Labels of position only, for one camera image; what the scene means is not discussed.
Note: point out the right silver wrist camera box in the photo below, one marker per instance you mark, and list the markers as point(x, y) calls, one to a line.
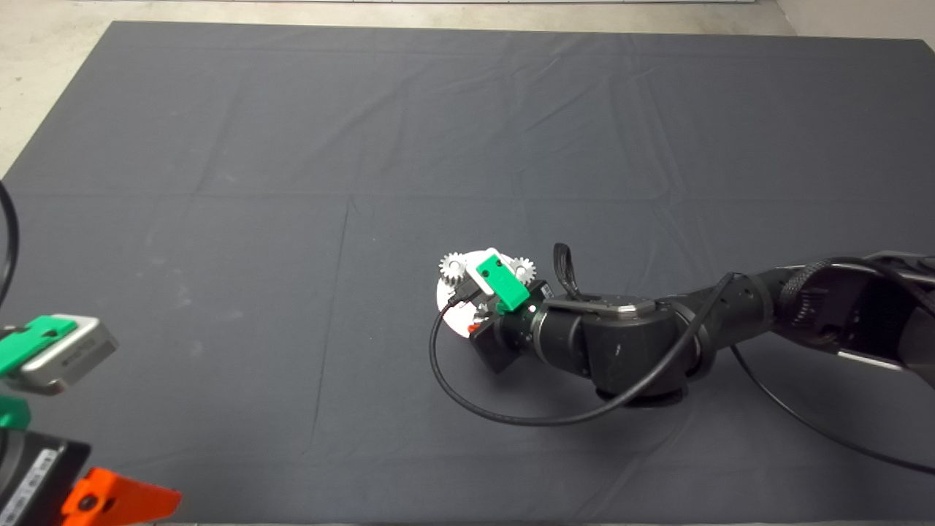
point(473, 274)

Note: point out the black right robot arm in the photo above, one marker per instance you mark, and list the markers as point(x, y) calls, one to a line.
point(635, 351)

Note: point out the left green camera mount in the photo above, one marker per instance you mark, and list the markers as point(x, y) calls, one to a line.
point(16, 358)

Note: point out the dark grey table cloth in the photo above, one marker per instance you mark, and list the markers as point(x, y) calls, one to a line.
point(292, 146)

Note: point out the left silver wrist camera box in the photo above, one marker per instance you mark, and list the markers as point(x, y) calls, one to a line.
point(73, 358)

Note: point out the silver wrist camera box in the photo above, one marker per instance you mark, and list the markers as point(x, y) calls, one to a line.
point(473, 274)
point(73, 358)

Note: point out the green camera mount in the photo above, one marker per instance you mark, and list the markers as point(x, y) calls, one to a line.
point(504, 281)
point(16, 358)

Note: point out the small dark steel gear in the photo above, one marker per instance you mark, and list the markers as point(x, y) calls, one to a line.
point(481, 318)

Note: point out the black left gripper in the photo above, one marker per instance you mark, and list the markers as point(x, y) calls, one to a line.
point(29, 482)

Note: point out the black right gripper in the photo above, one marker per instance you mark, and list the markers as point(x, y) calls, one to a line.
point(515, 336)

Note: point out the right green camera mount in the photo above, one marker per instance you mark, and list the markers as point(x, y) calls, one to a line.
point(504, 281)

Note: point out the round metal plate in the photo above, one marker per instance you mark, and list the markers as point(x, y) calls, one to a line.
point(453, 315)

